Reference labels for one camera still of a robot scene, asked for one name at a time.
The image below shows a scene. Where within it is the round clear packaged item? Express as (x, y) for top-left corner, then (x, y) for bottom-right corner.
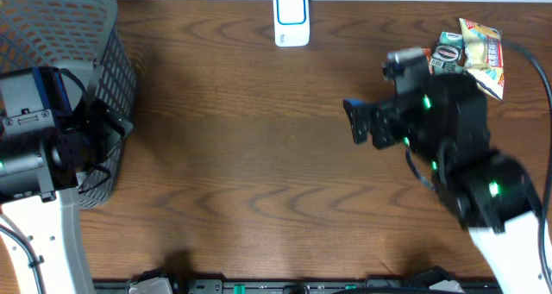
(430, 44), (463, 75)

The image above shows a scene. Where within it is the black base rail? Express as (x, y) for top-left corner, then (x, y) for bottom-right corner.
(93, 266), (501, 294)

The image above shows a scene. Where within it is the orange tissue pack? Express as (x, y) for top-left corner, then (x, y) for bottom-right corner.
(422, 47), (434, 74)

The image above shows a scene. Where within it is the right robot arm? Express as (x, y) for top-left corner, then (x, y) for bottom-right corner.
(343, 74), (551, 293)

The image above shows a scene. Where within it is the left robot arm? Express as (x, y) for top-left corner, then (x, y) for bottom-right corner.
(1, 67), (133, 293)

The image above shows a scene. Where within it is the dark grey plastic basket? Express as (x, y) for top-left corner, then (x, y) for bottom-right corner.
(1, 0), (136, 208)

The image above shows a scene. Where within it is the teal tissue pack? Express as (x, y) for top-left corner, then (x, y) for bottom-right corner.
(439, 32), (463, 48)

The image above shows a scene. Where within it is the yellow snack bag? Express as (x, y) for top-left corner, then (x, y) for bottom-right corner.
(459, 18), (505, 101)

